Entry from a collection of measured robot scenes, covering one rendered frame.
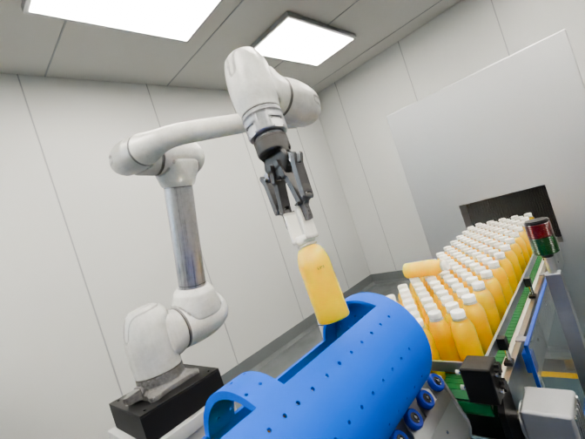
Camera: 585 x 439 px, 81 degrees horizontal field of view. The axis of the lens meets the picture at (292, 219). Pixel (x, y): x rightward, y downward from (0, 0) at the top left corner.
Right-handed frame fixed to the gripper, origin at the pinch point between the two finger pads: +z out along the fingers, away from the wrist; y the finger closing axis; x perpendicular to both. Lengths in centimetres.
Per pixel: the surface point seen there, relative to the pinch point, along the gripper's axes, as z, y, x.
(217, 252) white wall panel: -45, -302, 137
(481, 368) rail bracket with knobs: 45, 6, 34
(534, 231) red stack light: 20, 19, 67
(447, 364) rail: 46, -6, 39
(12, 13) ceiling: -219, -185, -17
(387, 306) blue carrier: 23.7, -3.5, 21.5
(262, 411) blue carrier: 27.5, 0.2, -20.7
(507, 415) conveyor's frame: 58, 5, 40
